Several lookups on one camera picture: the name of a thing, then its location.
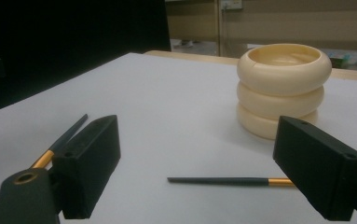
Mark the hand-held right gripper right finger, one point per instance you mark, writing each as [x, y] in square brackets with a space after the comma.
[319, 168]

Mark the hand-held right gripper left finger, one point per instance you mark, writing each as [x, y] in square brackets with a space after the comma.
[86, 168]

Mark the large white-bristle makeup brush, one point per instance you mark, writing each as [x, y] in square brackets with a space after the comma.
[73, 128]

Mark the cream ribbed brush holder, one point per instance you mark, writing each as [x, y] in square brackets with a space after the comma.
[278, 77]

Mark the white table sheet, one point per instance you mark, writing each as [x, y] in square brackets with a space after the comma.
[167, 109]

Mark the teal and white packaging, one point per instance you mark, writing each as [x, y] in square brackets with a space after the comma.
[344, 59]

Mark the black curtain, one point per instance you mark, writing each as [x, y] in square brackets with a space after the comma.
[73, 31]

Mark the light wooden bench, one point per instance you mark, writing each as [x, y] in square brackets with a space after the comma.
[291, 25]

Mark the clear plastic wrap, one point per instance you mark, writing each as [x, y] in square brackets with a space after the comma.
[184, 43]

